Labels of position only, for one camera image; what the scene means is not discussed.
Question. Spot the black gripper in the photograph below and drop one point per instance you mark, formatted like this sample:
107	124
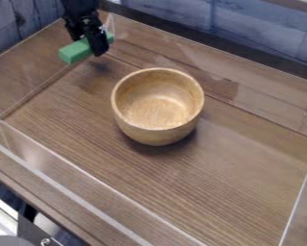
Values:
83	22

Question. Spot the green rectangular block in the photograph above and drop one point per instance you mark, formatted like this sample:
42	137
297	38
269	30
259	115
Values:
75	51

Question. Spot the black metal mount with bolt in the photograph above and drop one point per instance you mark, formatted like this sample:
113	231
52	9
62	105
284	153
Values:
30	232

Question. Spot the clear acrylic front barrier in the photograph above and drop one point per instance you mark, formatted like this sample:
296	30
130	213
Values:
76	200

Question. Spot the clear acrylic corner bracket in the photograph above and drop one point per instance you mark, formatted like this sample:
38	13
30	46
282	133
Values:
110	28

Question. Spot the round wooden bowl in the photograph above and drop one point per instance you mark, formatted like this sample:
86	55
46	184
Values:
157	104

